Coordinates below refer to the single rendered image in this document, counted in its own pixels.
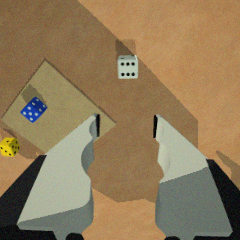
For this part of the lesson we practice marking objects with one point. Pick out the white die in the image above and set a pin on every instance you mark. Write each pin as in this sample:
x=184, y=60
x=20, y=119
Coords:
x=127, y=67

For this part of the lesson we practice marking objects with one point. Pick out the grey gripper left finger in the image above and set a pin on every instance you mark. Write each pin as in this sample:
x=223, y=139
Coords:
x=53, y=196

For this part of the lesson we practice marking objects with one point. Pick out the yellow die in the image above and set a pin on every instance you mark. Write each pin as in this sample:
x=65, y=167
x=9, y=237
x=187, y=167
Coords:
x=9, y=146

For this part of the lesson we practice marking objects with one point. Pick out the tan square mat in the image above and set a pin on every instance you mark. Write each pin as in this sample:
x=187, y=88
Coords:
x=67, y=108

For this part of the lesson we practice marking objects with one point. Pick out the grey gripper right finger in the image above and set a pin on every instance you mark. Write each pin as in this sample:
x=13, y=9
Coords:
x=196, y=200

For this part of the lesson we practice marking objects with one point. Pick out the blue die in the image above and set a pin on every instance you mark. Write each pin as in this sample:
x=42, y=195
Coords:
x=33, y=110

